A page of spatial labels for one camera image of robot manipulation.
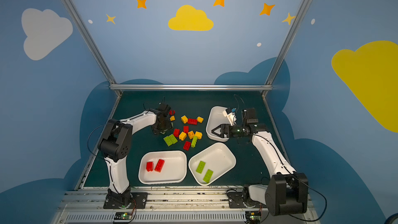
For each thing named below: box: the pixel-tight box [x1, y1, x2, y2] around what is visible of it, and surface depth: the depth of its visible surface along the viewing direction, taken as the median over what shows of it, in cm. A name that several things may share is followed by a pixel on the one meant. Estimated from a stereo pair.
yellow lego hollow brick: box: [188, 130, 195, 140], surface depth 97 cm
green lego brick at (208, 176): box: [202, 169, 214, 184], surface depth 84 cm
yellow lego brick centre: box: [178, 131, 188, 142], surface depth 97 cm
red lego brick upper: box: [187, 118, 198, 125], surface depth 106 cm
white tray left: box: [137, 150, 188, 185], surface depth 85 cm
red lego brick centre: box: [173, 128, 181, 138], surface depth 98 cm
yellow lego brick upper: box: [180, 115, 189, 124], surface depth 106 cm
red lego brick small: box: [146, 161, 154, 172], surface depth 84 cm
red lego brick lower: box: [182, 141, 192, 151], surface depth 93 cm
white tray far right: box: [205, 105, 232, 142], surface depth 97 cm
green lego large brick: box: [163, 133, 179, 147], surface depth 98 cm
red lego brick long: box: [154, 159, 165, 173], surface depth 86 cm
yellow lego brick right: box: [194, 131, 203, 140], surface depth 98 cm
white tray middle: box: [188, 142, 237, 187], surface depth 88 cm
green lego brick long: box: [195, 160, 206, 174], surface depth 86 cm
